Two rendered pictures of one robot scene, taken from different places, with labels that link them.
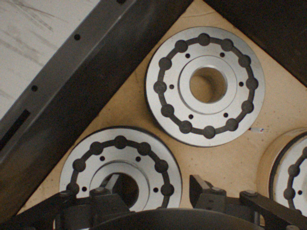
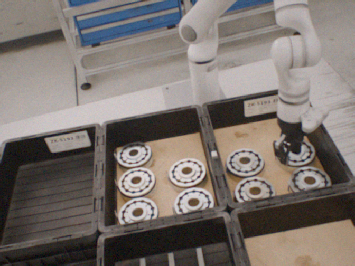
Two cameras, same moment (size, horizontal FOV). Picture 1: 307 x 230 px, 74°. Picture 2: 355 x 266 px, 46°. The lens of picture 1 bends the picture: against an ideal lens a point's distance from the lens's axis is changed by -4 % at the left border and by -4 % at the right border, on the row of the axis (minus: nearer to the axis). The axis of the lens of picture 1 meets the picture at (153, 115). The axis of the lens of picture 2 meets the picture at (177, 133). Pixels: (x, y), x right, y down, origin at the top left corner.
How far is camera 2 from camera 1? 1.03 m
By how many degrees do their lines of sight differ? 50
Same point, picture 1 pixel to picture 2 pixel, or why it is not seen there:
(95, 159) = (307, 150)
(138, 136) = (307, 161)
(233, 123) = (293, 182)
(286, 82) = not seen: hidden behind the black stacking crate
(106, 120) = (317, 164)
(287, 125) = not seen: hidden behind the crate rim
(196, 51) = (321, 184)
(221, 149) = (285, 184)
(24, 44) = not seen: outside the picture
